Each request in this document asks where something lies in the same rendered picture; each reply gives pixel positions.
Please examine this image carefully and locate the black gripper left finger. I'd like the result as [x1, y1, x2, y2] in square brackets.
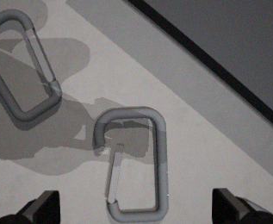
[0, 190, 60, 224]

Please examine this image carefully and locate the grey tray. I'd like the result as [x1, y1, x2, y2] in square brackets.
[128, 0, 273, 123]

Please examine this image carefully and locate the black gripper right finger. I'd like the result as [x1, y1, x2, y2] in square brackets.
[212, 188, 273, 224]

